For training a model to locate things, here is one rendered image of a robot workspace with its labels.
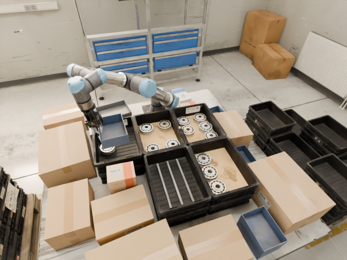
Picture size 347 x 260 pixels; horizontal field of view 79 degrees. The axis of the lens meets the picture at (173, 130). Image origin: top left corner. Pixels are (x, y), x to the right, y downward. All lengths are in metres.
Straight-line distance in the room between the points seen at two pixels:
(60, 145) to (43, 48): 2.68
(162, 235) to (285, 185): 0.76
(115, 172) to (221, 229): 0.67
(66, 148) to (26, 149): 1.56
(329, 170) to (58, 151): 2.15
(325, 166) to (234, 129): 0.93
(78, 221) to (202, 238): 0.65
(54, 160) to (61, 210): 0.34
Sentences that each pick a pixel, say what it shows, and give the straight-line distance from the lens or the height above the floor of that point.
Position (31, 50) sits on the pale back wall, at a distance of 4.15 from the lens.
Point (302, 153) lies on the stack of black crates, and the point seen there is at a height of 0.38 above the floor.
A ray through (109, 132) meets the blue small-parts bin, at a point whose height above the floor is 1.07.
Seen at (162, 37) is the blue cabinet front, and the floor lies 0.82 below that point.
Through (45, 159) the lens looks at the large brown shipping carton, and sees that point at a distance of 1.58.
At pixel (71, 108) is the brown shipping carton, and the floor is 0.86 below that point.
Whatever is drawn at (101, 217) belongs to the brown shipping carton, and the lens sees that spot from 1.27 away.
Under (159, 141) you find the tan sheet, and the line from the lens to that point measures 1.57.
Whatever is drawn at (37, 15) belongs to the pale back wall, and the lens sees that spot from 3.96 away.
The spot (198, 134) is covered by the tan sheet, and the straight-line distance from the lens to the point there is 1.63.
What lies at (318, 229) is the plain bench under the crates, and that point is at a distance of 1.63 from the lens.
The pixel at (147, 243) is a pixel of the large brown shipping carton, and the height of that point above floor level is 0.90.
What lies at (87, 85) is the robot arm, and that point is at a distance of 1.08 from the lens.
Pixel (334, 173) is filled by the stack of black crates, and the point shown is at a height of 0.49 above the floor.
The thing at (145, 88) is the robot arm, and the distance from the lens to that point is 1.36.
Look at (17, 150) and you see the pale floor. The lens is 3.16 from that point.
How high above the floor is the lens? 1.98
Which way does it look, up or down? 44 degrees down
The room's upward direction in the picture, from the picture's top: 1 degrees clockwise
